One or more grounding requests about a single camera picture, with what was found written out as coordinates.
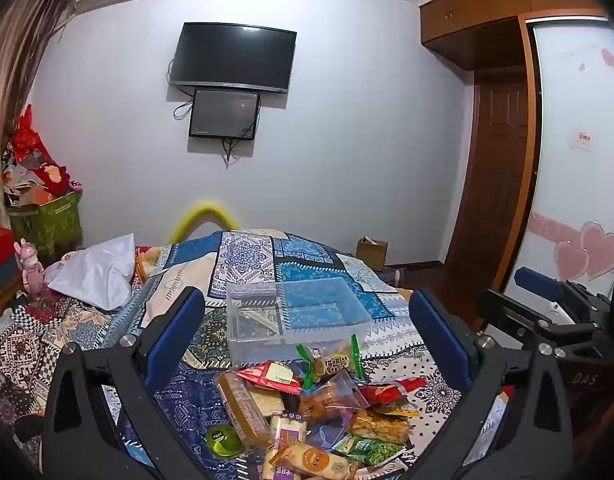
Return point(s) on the clear bag of fried pastry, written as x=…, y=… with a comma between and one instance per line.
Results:
x=333, y=400

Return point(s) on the green round jelly cup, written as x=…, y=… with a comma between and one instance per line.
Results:
x=222, y=441

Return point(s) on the plastic-wrapped beige cake block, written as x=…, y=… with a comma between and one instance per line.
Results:
x=244, y=410

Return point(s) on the small black wall monitor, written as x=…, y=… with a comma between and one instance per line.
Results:
x=224, y=112

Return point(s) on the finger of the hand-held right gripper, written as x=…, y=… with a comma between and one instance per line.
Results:
x=538, y=283
x=507, y=310

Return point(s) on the pale cracker packet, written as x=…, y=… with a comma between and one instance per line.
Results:
x=265, y=402

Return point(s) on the small cardboard box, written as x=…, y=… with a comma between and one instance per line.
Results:
x=373, y=254

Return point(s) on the black wall television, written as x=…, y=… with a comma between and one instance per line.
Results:
x=232, y=55

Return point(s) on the red and yellow snack packet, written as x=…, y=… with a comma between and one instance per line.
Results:
x=393, y=393

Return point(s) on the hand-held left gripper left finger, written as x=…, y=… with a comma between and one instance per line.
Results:
x=183, y=321

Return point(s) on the orange-labelled bread packet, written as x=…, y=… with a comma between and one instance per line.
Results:
x=307, y=460

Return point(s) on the patchwork printed blanket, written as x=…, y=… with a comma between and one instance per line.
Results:
x=247, y=260

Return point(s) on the wooden overhead cabinet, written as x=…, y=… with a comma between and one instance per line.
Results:
x=482, y=15

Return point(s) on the white purple-labelled snack packet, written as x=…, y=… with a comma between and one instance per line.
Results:
x=288, y=429

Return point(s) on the orange crispy snack packet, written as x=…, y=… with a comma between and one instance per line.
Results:
x=378, y=427

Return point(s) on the green-edged clear crisps packet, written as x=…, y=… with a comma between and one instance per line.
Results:
x=332, y=362

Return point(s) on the pink plush rabbit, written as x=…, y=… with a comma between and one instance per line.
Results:
x=31, y=270

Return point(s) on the orange printed cloth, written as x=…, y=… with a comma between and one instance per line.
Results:
x=147, y=265

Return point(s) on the yellow foam hoop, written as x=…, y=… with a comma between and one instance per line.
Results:
x=207, y=208

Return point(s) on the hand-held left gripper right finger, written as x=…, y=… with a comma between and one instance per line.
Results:
x=436, y=331

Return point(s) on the white pillow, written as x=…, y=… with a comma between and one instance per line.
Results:
x=94, y=275

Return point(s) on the clear plastic storage container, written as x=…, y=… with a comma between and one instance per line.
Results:
x=297, y=327

